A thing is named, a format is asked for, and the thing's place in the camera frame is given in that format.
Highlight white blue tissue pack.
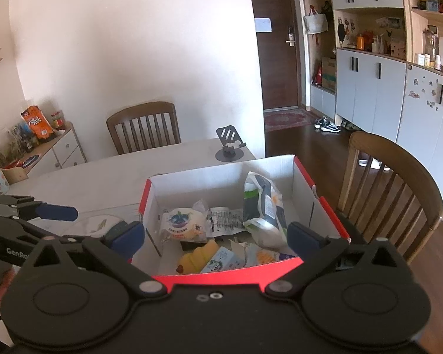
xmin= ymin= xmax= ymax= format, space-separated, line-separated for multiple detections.
xmin=243 ymin=172 xmax=287 ymax=248

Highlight blueberry bread bag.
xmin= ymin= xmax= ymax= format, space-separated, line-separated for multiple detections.
xmin=159 ymin=200 xmax=209 ymax=243

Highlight yellow plush toy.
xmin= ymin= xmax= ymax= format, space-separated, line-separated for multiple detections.
xmin=176 ymin=240 xmax=220 ymax=275

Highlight white printed plastic pouch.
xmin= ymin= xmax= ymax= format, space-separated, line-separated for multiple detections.
xmin=206 ymin=207 xmax=245 ymax=238

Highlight blue biscuit packet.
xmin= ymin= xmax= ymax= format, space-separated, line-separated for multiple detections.
xmin=253 ymin=248 xmax=295 ymax=266

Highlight beige foil snack bag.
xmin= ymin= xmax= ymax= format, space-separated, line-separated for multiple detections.
xmin=229 ymin=240 xmax=258 ymax=264

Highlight small light blue carton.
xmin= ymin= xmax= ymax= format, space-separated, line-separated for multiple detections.
xmin=201 ymin=247 xmax=245 ymax=273

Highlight wooden tray box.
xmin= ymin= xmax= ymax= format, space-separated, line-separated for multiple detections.
xmin=1 ymin=167 xmax=28 ymax=186

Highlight white side cabinet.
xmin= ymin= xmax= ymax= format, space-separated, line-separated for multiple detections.
xmin=11 ymin=122 xmax=87 ymax=178

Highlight red cardboard shoe box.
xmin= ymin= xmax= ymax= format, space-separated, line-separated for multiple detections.
xmin=133 ymin=155 xmax=347 ymax=286

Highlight orange chip bag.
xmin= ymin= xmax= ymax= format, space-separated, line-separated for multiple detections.
xmin=20 ymin=106 xmax=56 ymax=142

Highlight right wooden chair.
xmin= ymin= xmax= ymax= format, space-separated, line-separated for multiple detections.
xmin=336 ymin=131 xmax=443 ymax=263

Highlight wooden chair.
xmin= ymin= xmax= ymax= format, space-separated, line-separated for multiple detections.
xmin=336 ymin=131 xmax=443 ymax=263
xmin=106 ymin=101 xmax=181 ymax=155

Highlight black phone stand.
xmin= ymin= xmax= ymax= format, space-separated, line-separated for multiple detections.
xmin=215 ymin=125 xmax=246 ymax=162

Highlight far wooden chair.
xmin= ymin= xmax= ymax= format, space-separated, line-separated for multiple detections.
xmin=106 ymin=101 xmax=181 ymax=155

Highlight sneakers on floor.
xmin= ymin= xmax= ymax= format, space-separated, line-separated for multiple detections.
xmin=314 ymin=117 xmax=342 ymax=133

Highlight red door rug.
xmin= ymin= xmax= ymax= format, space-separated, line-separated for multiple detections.
xmin=264 ymin=108 xmax=317 ymax=133

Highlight hanging tote bag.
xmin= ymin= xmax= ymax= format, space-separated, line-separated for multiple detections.
xmin=304 ymin=5 xmax=328 ymax=35

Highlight white wall cabinets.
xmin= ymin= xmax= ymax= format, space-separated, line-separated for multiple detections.
xmin=305 ymin=0 xmax=443 ymax=198

